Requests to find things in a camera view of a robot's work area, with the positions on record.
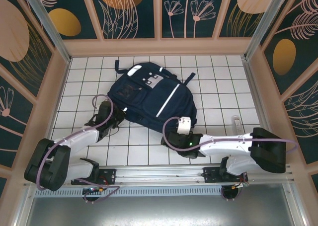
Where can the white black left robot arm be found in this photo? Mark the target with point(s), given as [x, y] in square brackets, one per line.
[49, 166]

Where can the aluminium mounting rail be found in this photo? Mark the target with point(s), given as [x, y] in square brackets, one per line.
[159, 172]

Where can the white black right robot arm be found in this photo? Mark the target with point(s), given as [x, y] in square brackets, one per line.
[268, 151]

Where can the navy blue backpack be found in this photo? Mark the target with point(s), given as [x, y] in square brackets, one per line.
[154, 99]

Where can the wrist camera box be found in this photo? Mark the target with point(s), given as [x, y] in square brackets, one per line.
[105, 110]
[184, 125]

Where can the dark floral wall panel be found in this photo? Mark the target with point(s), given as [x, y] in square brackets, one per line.
[15, 37]
[248, 12]
[12, 124]
[298, 37]
[303, 116]
[119, 12]
[64, 12]
[188, 12]

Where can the aluminium frame post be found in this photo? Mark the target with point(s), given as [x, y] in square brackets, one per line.
[52, 29]
[268, 24]

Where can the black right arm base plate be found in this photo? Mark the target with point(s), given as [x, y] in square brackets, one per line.
[211, 176]

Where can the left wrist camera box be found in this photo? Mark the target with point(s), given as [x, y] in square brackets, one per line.
[105, 110]

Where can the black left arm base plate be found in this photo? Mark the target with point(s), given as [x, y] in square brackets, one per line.
[109, 175]

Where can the aluminium table side rail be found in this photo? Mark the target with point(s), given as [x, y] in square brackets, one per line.
[257, 87]

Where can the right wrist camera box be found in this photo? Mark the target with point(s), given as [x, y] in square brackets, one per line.
[184, 125]

